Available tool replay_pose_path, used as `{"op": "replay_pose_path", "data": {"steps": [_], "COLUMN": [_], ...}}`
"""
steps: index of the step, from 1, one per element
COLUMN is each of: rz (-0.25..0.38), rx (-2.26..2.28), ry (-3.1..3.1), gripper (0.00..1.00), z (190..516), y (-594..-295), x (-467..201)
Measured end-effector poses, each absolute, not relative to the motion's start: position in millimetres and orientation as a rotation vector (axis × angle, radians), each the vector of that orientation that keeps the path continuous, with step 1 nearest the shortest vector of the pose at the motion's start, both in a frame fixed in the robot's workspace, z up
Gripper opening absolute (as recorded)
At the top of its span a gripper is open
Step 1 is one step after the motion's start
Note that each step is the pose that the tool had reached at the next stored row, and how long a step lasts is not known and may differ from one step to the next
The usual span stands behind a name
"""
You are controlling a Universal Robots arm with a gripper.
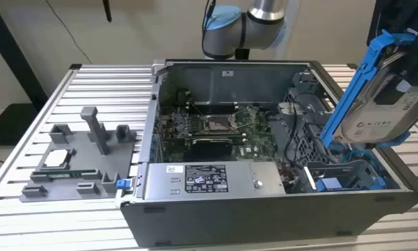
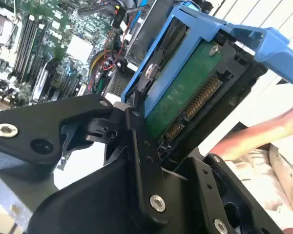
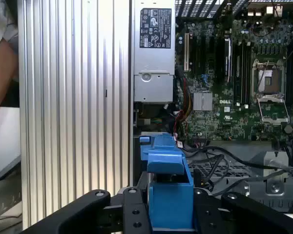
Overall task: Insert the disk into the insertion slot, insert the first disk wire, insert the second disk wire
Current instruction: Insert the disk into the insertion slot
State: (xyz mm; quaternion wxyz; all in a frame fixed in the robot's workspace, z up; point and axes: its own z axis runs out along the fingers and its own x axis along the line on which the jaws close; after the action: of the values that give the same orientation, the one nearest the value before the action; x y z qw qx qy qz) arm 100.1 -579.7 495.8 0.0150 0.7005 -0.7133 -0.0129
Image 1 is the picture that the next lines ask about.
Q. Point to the grey metal disk bay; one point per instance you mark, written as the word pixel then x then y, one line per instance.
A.
pixel 310 136

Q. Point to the silver power supply unit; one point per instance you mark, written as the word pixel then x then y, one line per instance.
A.
pixel 215 180

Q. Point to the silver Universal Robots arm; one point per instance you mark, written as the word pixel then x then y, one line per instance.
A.
pixel 229 34

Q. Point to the black stand post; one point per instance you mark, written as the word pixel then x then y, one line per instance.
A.
pixel 6 47

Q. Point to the CPU socket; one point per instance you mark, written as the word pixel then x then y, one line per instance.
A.
pixel 217 123

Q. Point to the green motherboard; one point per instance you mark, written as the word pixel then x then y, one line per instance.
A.
pixel 254 138

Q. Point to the blue case latch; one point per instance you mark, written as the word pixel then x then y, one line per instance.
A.
pixel 121 183

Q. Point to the open grey PC case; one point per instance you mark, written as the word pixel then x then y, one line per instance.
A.
pixel 250 222

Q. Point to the grey parts rack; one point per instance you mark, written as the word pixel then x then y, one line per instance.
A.
pixel 86 157

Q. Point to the silver CPU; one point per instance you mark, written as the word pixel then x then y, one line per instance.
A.
pixel 55 158

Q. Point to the green RAM stick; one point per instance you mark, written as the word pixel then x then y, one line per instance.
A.
pixel 77 173

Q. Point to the black antenna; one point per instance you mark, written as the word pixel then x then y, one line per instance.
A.
pixel 106 10

